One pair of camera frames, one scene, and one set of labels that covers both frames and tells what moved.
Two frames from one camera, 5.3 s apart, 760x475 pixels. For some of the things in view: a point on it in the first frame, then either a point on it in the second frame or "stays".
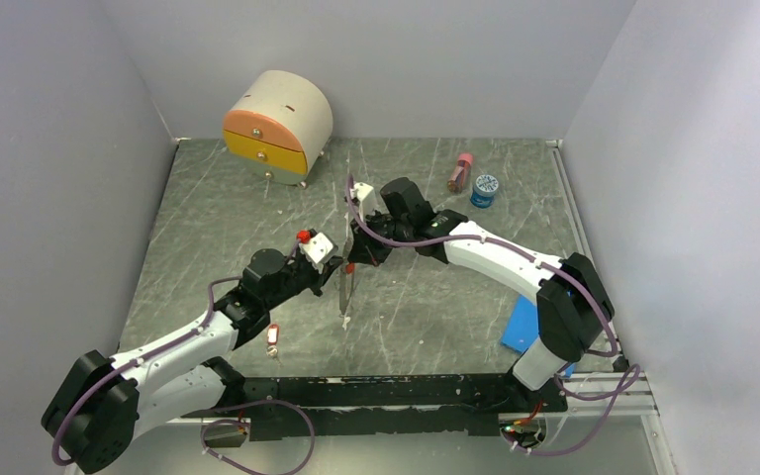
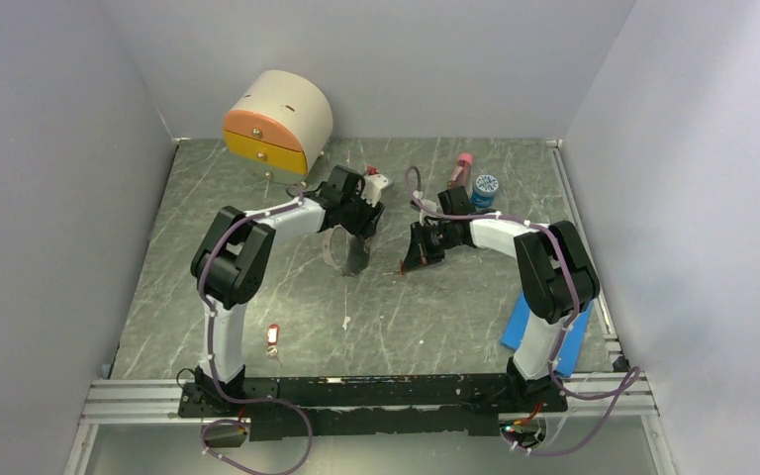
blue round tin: x=484 y=190 stays
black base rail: x=280 y=408 stays
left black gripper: x=320 y=278 -> x=366 y=227
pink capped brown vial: x=460 y=173 stays
